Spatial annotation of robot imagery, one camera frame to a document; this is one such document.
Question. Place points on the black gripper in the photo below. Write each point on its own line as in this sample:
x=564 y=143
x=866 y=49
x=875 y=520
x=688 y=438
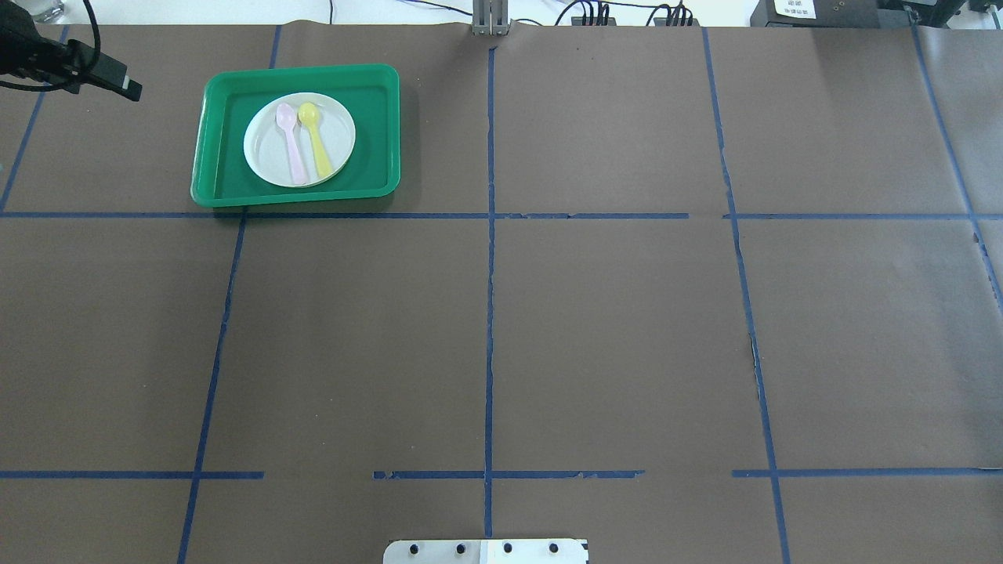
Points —
x=110 y=76

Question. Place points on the white round plate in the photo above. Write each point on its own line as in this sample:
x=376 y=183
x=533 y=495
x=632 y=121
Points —
x=265 y=148

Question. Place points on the pink plastic spoon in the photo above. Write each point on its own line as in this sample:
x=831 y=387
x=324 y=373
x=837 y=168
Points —
x=287 y=120

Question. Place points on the yellow plastic spoon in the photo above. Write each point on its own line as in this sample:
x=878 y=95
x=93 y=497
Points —
x=310 y=116

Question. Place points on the green plastic tray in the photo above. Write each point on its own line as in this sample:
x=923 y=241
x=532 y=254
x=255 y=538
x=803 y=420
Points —
x=221 y=177

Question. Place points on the black power strip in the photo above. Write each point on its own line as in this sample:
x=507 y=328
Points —
x=672 y=16
x=594 y=16

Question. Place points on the black power strip right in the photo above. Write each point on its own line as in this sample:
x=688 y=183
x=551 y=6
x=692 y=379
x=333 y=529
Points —
x=672 y=16

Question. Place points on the black box with label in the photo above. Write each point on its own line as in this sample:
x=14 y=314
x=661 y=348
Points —
x=828 y=14

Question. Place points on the grey metal camera post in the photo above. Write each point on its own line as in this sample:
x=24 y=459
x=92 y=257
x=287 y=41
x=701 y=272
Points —
x=491 y=18

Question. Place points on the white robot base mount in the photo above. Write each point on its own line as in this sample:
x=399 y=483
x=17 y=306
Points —
x=529 y=550

